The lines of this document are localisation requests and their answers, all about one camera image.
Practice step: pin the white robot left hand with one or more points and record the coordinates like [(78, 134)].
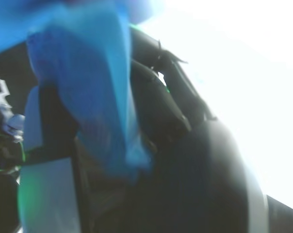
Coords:
[(197, 182)]

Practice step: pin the pale blue bowl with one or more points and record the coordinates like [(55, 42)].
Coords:
[(93, 85)]

